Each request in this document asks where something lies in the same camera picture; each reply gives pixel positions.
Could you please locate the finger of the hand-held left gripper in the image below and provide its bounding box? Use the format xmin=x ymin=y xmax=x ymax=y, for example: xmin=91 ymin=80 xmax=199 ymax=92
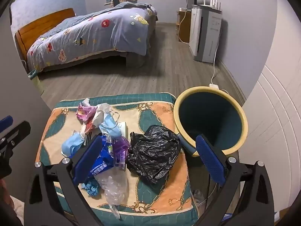
xmin=0 ymin=121 xmax=31 ymax=157
xmin=0 ymin=115 xmax=14 ymax=130

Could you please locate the white router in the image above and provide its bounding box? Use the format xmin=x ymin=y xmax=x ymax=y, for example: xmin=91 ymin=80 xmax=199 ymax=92
xmin=199 ymin=0 xmax=223 ymax=11

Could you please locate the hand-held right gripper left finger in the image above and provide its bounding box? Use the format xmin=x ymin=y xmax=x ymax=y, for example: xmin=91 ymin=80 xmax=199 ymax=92
xmin=24 ymin=135 xmax=104 ymax=226

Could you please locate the wooden cabinet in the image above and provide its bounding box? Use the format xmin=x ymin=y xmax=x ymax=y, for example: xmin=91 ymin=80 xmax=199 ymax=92
xmin=176 ymin=8 xmax=192 ymax=44

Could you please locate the white power cable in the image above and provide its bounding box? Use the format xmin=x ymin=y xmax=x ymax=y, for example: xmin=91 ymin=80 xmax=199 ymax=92
xmin=210 ymin=38 xmax=218 ymax=85

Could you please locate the white red print plastic bag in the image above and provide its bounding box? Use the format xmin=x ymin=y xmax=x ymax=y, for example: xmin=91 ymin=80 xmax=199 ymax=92
xmin=80 ymin=103 xmax=113 ymax=134

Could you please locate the person's left forearm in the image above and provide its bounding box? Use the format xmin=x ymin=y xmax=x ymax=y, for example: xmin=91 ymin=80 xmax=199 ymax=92
xmin=0 ymin=179 xmax=24 ymax=226

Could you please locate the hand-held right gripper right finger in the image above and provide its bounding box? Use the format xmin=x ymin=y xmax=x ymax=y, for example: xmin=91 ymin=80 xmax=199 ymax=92
xmin=195 ymin=134 xmax=275 ymax=226

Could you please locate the blue face mask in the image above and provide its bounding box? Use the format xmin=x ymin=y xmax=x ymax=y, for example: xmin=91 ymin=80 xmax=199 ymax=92
xmin=99 ymin=112 xmax=124 ymax=138
xmin=62 ymin=131 xmax=85 ymax=157

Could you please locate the white cabinet cable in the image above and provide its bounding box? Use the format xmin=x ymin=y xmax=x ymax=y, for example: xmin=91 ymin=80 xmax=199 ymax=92
xmin=177 ymin=11 xmax=190 ymax=44

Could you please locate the colourful patterned rug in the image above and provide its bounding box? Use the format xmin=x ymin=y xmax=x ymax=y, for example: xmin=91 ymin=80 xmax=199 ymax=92
xmin=35 ymin=93 xmax=199 ymax=219

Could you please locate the wooden bed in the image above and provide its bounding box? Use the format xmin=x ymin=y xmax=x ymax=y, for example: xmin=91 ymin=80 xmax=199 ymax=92
xmin=14 ymin=8 xmax=158 ymax=74

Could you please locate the white panelled wardrobe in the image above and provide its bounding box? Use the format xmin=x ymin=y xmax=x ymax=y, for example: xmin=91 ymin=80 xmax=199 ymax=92
xmin=240 ymin=63 xmax=301 ymax=217

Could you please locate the white air purifier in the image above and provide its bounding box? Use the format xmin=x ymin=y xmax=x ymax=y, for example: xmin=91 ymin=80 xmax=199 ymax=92
xmin=189 ymin=5 xmax=223 ymax=63

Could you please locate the white printed booklet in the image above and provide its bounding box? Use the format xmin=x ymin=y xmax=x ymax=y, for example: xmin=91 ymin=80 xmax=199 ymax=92
xmin=116 ymin=122 xmax=129 ymax=138

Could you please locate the black plastic bag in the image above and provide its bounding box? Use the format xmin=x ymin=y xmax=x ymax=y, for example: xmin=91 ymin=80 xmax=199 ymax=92
xmin=126 ymin=125 xmax=181 ymax=184

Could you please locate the pink wrapper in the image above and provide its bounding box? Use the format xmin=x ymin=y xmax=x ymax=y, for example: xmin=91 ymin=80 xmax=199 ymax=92
xmin=76 ymin=99 xmax=97 ymax=123

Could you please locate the yellow rimmed teal bin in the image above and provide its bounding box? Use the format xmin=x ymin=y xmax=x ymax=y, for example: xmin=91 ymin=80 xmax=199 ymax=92
xmin=173 ymin=86 xmax=248 ymax=158

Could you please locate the purple wrapper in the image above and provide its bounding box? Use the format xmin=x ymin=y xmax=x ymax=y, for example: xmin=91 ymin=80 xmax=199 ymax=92
xmin=112 ymin=137 xmax=131 ymax=170

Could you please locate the clear plastic bag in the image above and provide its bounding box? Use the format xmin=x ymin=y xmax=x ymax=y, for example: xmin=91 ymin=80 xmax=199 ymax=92
xmin=96 ymin=167 xmax=130 ymax=219

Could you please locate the blue crumpled paper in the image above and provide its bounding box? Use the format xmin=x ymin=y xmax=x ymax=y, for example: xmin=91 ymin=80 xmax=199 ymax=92
xmin=81 ymin=178 xmax=101 ymax=196

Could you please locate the blue wet wipes packet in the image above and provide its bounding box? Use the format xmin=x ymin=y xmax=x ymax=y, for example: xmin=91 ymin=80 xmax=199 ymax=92
xmin=88 ymin=135 xmax=118 ymax=177

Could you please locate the bed with blue quilt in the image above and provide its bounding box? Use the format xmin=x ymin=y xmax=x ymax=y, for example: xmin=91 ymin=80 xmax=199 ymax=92
xmin=26 ymin=1 xmax=157 ymax=73

